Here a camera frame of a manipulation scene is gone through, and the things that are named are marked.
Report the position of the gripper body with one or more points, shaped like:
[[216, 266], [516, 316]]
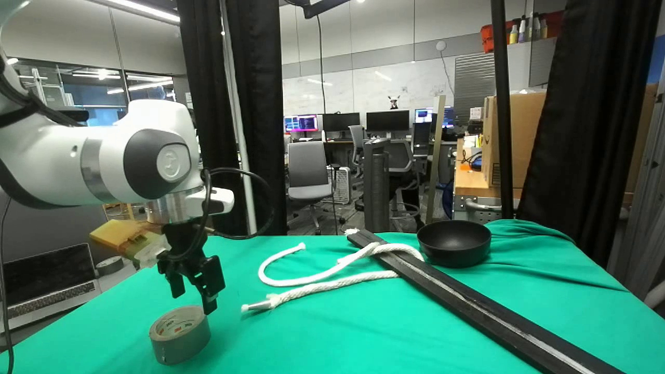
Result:
[[182, 244]]

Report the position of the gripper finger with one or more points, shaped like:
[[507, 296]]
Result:
[[210, 280], [177, 284]]

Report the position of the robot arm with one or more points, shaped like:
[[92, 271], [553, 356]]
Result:
[[57, 156]]

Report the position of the small gray tape roll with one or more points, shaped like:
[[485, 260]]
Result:
[[109, 265]]

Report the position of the black bowl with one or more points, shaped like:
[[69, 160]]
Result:
[[453, 244]]

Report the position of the yellow plastic case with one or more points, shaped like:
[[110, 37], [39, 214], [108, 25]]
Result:
[[117, 235]]

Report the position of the laptop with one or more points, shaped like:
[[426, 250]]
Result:
[[44, 285]]

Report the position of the grey office chair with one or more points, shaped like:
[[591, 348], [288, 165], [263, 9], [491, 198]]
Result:
[[307, 171]]

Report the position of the black curtain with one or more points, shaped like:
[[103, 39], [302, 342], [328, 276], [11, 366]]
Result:
[[587, 130], [254, 104]]

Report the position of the green table cloth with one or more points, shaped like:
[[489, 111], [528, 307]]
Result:
[[363, 332]]

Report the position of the black tower fan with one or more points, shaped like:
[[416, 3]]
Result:
[[376, 182]]

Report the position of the black office chair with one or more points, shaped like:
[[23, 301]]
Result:
[[402, 166]]

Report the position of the row of monitors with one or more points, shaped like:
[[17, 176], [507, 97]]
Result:
[[387, 120]]

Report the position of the whiteboard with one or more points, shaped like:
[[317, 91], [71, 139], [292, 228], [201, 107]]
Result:
[[363, 85]]

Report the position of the black pole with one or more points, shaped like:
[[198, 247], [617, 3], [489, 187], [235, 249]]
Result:
[[502, 104]]

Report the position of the cardboard box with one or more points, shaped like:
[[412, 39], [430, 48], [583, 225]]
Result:
[[524, 140]]

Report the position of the row of bottles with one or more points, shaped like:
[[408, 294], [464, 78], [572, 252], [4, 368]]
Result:
[[527, 28]]

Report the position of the long black metal rail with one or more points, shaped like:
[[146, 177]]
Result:
[[467, 301]]

